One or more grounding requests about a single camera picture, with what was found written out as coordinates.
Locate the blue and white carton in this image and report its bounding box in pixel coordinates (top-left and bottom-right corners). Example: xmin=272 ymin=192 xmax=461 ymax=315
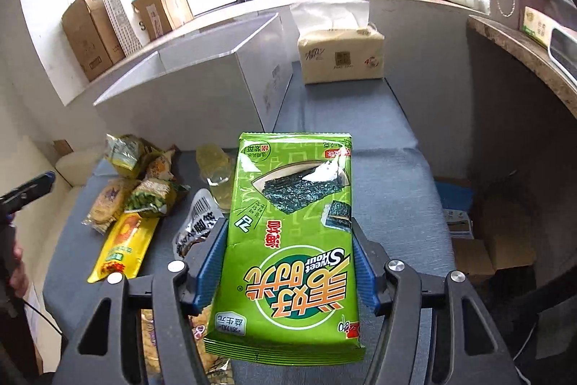
xmin=438 ymin=181 xmax=475 ymax=238

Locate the tall brown cardboard box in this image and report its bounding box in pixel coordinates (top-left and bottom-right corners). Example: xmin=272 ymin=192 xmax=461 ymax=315
xmin=61 ymin=0 xmax=127 ymax=82

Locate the clear jelly cup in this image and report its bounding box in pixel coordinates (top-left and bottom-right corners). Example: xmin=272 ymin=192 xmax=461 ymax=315
xmin=196 ymin=144 xmax=236 ymax=184
xmin=201 ymin=174 xmax=236 ymax=212

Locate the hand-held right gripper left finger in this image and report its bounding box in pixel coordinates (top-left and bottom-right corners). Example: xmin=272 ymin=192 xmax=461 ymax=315
xmin=58 ymin=219 xmax=230 ymax=385

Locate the cream sofa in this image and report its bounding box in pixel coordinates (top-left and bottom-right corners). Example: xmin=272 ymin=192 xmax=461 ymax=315
xmin=53 ymin=140 xmax=110 ymax=189

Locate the small yellow patterned snack packet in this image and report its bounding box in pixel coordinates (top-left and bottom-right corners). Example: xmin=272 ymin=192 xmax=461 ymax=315
xmin=145 ymin=145 xmax=182 ymax=184

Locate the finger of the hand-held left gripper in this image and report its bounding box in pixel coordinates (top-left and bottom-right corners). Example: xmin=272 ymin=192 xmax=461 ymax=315
xmin=0 ymin=171 xmax=57 ymax=215

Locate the blue table cloth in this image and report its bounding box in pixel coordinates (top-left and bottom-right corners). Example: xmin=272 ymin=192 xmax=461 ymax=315
xmin=43 ymin=61 xmax=455 ymax=385

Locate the stone side counter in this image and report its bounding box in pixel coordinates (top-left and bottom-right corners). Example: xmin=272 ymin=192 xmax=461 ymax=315
xmin=466 ymin=14 xmax=577 ymax=117

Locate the yellow crinkled snack packet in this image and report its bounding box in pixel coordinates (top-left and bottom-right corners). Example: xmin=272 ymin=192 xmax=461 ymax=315
xmin=140 ymin=304 xmax=236 ymax=385

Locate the black cable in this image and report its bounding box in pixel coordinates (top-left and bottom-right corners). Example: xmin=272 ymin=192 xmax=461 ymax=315
xmin=22 ymin=297 xmax=69 ymax=344

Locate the clear biscuit packet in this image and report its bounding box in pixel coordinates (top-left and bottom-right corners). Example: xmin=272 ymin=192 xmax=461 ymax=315
xmin=81 ymin=179 xmax=138 ymax=235

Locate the green pea snack packet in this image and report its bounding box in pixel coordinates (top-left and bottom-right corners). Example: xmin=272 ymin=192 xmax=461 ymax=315
xmin=125 ymin=179 xmax=191 ymax=218

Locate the white tube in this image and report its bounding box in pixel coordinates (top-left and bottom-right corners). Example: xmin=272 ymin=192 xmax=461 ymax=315
xmin=412 ymin=0 xmax=491 ymax=14

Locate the white dotted paper bag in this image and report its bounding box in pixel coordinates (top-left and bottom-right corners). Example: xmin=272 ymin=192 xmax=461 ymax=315
xmin=98 ymin=0 xmax=156 ymax=53

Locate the green seaweed snack packet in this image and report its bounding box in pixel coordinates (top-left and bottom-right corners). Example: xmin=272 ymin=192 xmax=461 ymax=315
xmin=204 ymin=132 xmax=367 ymax=364

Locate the beige tissue pack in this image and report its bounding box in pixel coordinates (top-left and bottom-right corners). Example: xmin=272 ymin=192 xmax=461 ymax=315
xmin=291 ymin=0 xmax=387 ymax=85

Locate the small open cardboard box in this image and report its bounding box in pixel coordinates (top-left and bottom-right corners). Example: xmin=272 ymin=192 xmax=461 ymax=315
xmin=132 ymin=0 xmax=195 ymax=41

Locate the yellow tissue pack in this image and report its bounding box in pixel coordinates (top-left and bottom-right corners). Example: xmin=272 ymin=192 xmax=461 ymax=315
xmin=520 ymin=6 xmax=560 ymax=48

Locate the white cardboard box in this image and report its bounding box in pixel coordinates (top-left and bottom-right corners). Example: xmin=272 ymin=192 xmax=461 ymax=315
xmin=93 ymin=12 xmax=295 ymax=142

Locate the flat brown cardboard box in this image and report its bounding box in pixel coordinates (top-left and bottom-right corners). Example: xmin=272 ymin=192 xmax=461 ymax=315
xmin=451 ymin=227 xmax=538 ymax=277

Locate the long yellow snack packet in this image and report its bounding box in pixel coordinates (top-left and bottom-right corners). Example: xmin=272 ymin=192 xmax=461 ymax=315
xmin=87 ymin=211 xmax=161 ymax=285

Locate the black and white snack packet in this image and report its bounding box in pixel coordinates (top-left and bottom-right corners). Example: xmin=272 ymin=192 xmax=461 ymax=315
xmin=173 ymin=188 xmax=226 ymax=259

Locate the yellow-green snack packet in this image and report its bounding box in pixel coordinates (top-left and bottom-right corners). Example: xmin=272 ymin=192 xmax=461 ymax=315
xmin=105 ymin=134 xmax=159 ymax=179

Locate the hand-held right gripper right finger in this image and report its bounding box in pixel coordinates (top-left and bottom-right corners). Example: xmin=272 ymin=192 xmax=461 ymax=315
xmin=351 ymin=218 xmax=520 ymax=385

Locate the person's left hand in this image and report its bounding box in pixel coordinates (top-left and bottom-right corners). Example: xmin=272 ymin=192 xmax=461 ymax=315
xmin=11 ymin=246 xmax=28 ymax=292

